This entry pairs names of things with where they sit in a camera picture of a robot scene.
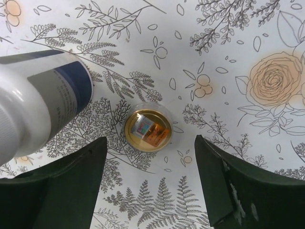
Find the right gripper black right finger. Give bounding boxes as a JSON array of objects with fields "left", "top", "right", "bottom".
[{"left": 194, "top": 135, "right": 305, "bottom": 229}]

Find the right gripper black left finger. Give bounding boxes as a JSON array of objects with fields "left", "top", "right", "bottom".
[{"left": 0, "top": 137, "right": 107, "bottom": 229}]

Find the white capped pill bottle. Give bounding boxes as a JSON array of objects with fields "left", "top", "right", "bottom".
[{"left": 0, "top": 50, "right": 93, "bottom": 164}]

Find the floral patterned table mat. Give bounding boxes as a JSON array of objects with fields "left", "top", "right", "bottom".
[{"left": 0, "top": 0, "right": 305, "bottom": 229}]

